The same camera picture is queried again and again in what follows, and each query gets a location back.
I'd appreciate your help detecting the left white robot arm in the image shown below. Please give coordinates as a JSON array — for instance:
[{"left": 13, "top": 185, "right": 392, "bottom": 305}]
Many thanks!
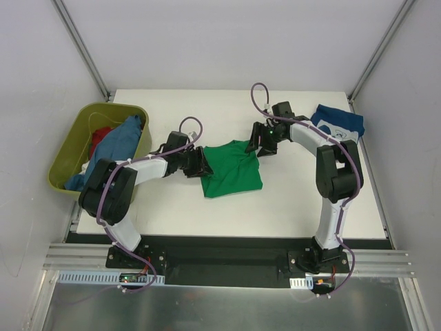
[{"left": 79, "top": 131, "right": 214, "bottom": 268}]

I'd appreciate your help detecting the teal blue t shirt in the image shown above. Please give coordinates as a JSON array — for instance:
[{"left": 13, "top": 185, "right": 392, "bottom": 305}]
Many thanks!
[{"left": 64, "top": 115, "right": 141, "bottom": 192}]

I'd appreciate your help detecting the folded navy printed t shirt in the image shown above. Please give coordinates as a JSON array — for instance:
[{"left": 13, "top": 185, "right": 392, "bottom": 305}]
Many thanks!
[{"left": 311, "top": 104, "right": 365, "bottom": 143}]

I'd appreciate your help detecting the red t shirt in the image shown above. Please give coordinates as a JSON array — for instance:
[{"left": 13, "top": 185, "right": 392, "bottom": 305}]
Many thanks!
[{"left": 89, "top": 127, "right": 113, "bottom": 159}]

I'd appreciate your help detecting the purple cable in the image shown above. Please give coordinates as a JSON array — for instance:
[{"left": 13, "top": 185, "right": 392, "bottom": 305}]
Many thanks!
[
  {"left": 250, "top": 82, "right": 365, "bottom": 304},
  {"left": 63, "top": 117, "right": 204, "bottom": 305}
]

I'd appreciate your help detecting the slotted cable duct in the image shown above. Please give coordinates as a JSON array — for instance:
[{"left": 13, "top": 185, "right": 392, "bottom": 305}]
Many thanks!
[
  {"left": 58, "top": 270, "right": 165, "bottom": 287},
  {"left": 289, "top": 277, "right": 314, "bottom": 290}
]

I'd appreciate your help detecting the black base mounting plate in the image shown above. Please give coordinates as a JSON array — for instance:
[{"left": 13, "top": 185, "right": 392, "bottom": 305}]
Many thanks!
[{"left": 105, "top": 236, "right": 349, "bottom": 287}]

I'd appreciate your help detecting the left slotted cable duct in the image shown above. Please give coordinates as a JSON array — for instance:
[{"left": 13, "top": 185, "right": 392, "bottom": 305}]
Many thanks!
[{"left": 58, "top": 270, "right": 165, "bottom": 287}]

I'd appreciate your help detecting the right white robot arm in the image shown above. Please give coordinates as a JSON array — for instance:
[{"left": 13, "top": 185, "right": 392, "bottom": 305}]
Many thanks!
[{"left": 246, "top": 101, "right": 363, "bottom": 272}]

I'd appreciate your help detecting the white garment in bin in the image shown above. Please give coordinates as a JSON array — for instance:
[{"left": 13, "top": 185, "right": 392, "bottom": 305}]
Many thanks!
[{"left": 80, "top": 161, "right": 90, "bottom": 174}]

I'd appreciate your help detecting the green t shirt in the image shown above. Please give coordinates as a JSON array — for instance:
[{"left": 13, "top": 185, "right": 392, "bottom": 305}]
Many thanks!
[{"left": 201, "top": 140, "right": 263, "bottom": 199}]

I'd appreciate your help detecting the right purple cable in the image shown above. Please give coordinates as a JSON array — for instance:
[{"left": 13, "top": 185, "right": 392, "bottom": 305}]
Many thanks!
[{"left": 250, "top": 82, "right": 365, "bottom": 304}]

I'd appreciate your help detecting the frame post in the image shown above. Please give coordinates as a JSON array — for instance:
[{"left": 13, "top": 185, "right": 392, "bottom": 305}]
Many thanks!
[
  {"left": 50, "top": 0, "right": 112, "bottom": 101},
  {"left": 347, "top": 0, "right": 418, "bottom": 105}
]

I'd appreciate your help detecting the right frame post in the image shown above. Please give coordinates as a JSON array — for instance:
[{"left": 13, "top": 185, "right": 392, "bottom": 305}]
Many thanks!
[{"left": 347, "top": 0, "right": 418, "bottom": 105}]

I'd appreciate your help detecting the right slotted cable duct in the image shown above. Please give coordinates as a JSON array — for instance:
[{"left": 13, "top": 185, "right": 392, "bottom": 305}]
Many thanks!
[{"left": 289, "top": 277, "right": 314, "bottom": 290}]

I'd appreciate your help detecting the aluminium extrusion rail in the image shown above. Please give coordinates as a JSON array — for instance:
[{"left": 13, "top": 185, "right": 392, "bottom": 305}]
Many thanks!
[{"left": 42, "top": 243, "right": 416, "bottom": 278}]

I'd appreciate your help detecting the left frame post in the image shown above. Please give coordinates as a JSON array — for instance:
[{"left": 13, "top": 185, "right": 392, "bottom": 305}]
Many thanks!
[{"left": 50, "top": 0, "right": 112, "bottom": 101}]

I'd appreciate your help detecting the olive green plastic bin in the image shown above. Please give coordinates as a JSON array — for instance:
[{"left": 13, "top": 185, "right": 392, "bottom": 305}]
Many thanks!
[{"left": 48, "top": 102, "right": 152, "bottom": 201}]

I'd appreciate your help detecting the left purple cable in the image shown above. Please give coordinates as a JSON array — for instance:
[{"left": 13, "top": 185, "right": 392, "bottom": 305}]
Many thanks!
[{"left": 63, "top": 117, "right": 204, "bottom": 305}]

